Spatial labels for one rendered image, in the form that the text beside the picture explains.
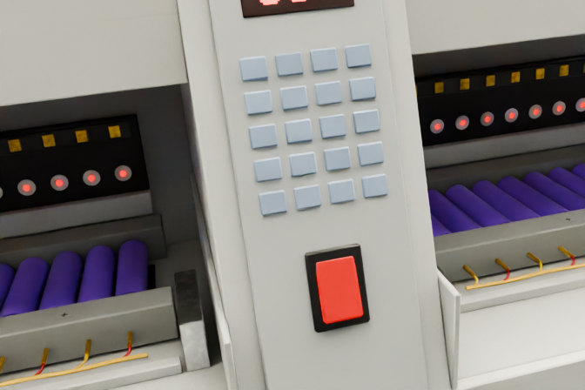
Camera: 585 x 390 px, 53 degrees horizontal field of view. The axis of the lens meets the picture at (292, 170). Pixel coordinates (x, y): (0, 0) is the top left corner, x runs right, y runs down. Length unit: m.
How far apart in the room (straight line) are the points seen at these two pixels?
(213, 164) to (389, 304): 0.10
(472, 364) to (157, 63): 0.20
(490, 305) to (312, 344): 0.12
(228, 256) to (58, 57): 0.10
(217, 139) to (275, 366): 0.10
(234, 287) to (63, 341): 0.11
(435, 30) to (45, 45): 0.16
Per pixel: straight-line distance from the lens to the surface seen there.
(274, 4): 0.24
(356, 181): 0.24
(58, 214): 0.42
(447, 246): 0.35
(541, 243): 0.38
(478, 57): 0.50
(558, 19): 0.31
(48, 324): 0.33
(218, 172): 0.24
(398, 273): 0.26
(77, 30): 0.25
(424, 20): 0.27
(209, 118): 0.24
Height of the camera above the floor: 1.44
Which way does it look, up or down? 5 degrees down
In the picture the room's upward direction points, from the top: 8 degrees counter-clockwise
